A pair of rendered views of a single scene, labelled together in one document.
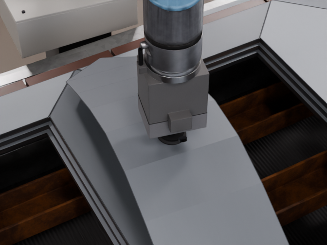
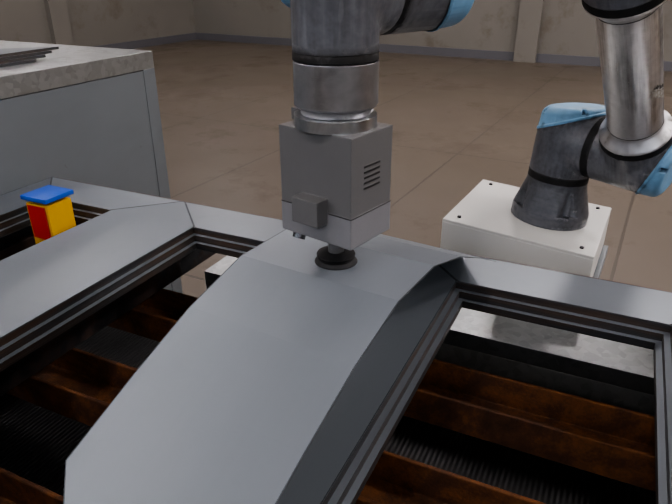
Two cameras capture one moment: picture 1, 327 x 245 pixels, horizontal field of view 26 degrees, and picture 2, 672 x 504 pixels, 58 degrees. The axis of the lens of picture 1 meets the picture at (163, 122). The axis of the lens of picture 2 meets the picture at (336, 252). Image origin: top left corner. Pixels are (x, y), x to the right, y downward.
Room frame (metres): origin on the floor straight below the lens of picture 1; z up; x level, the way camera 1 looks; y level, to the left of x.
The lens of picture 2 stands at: (0.39, -0.45, 1.24)
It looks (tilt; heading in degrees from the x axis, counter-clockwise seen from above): 26 degrees down; 54
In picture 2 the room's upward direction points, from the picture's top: straight up
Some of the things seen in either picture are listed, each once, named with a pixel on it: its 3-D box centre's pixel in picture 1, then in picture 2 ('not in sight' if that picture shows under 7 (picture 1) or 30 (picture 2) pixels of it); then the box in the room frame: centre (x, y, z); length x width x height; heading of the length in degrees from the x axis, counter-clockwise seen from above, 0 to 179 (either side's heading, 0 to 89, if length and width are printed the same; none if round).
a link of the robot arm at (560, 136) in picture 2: not in sight; (570, 137); (1.43, 0.21, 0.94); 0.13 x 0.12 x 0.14; 96
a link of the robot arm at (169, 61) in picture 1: (171, 45); (333, 86); (0.71, -0.01, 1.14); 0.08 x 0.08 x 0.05
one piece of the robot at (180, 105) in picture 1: (172, 94); (325, 174); (0.70, -0.01, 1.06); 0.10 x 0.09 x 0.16; 16
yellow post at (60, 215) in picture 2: not in sight; (59, 250); (0.56, 0.63, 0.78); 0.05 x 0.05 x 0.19; 29
